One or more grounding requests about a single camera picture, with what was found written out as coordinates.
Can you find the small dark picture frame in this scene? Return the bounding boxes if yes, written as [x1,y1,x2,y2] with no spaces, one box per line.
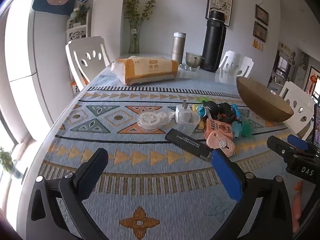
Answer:
[255,4,269,26]
[252,21,268,43]

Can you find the dark framed window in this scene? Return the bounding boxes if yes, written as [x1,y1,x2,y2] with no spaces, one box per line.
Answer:
[304,65,320,99]

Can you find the yellow green flower bunch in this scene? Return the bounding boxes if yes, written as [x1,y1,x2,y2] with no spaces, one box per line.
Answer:
[123,0,156,30]

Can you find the red hanging knot ornament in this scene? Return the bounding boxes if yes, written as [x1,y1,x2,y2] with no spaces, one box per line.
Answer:
[311,72,320,93]

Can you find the large black thermos flask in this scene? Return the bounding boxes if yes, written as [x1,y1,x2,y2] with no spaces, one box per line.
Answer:
[199,10,227,73]

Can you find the white carved shelf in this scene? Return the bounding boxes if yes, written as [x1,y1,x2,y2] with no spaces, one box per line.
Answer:
[66,12,90,40]

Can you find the brown ribbed bowl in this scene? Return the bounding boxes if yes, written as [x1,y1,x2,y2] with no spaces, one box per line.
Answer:
[236,76,294,122]

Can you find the yellow hanging tassels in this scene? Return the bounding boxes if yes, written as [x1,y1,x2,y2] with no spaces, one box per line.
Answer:
[252,39,265,51]

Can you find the clear glass vase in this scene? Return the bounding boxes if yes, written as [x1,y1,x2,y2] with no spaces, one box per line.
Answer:
[129,21,142,54]

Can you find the white refrigerator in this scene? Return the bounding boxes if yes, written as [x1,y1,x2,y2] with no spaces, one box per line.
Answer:
[4,0,75,140]

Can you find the patterned blue woven tablecloth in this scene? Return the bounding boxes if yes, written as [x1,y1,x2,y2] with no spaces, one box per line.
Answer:
[15,74,310,240]

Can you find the grey glass cup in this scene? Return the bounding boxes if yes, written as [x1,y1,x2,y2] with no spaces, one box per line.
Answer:
[185,52,202,68]

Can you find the clear correction tape dispenser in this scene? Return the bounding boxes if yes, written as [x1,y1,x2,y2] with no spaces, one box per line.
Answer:
[136,111,175,132]

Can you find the pink snack packet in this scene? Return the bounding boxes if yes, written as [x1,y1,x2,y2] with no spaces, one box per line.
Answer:
[204,118,253,140]

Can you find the black-haired white blue figurine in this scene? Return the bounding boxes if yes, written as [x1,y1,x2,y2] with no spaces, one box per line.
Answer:
[196,101,220,120]

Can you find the black rectangular stick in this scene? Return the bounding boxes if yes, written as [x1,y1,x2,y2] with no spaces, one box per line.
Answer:
[165,128,213,161]

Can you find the orange white tissue pack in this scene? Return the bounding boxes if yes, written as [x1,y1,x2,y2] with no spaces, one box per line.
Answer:
[111,57,179,86]

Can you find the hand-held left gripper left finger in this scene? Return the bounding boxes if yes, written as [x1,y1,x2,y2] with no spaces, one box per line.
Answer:
[26,148,109,240]

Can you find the black toy figurine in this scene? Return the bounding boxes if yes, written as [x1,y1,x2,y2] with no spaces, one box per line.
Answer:
[218,102,242,128]

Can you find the small green potted plant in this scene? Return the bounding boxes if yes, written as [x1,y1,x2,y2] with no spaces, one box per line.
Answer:
[0,147,15,174]

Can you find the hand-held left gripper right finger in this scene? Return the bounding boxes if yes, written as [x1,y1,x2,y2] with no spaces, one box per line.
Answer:
[211,149,293,240]

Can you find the white charger plug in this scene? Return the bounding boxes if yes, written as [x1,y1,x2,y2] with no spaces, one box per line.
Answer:
[174,100,194,123]

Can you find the white dining chair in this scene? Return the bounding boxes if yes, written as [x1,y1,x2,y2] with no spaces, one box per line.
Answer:
[214,51,254,83]
[65,36,111,92]
[279,81,315,140]

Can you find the person's right hand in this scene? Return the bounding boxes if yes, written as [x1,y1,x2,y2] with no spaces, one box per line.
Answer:
[292,181,304,233]

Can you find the blue white artificial flowers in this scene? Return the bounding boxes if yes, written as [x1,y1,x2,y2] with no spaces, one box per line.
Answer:
[71,0,92,24]

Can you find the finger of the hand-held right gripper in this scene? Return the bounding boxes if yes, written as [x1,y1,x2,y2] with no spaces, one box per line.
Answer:
[267,136,304,163]
[287,134,316,153]

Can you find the silver thermos bottle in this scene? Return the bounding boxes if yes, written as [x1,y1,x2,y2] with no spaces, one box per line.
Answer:
[171,32,187,63]

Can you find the clear plastic measuring cup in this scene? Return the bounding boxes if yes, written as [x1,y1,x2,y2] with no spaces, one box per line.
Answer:
[176,114,201,139]

